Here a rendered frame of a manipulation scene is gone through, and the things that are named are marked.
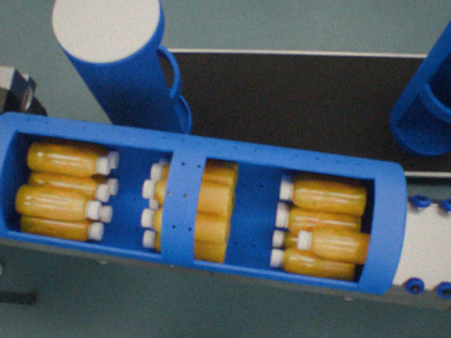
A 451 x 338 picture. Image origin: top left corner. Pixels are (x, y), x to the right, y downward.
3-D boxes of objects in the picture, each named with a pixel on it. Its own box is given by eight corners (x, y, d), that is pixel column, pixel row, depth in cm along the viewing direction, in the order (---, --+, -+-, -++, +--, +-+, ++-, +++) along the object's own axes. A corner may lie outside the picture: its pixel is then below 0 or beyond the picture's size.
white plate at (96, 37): (100, 83, 141) (101, 84, 143) (181, 10, 146) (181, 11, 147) (30, 15, 147) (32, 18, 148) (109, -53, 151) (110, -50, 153)
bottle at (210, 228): (223, 251, 124) (146, 239, 125) (227, 231, 129) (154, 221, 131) (225, 226, 120) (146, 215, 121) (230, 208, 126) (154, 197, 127)
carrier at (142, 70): (155, 174, 227) (207, 124, 232) (101, 87, 142) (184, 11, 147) (107, 126, 233) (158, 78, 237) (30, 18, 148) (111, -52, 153)
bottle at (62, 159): (25, 173, 129) (97, 184, 128) (25, 145, 127) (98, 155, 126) (38, 164, 136) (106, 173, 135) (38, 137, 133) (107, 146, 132)
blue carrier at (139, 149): (371, 303, 133) (403, 284, 106) (8, 247, 139) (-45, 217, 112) (380, 187, 143) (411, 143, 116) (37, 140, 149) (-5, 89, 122)
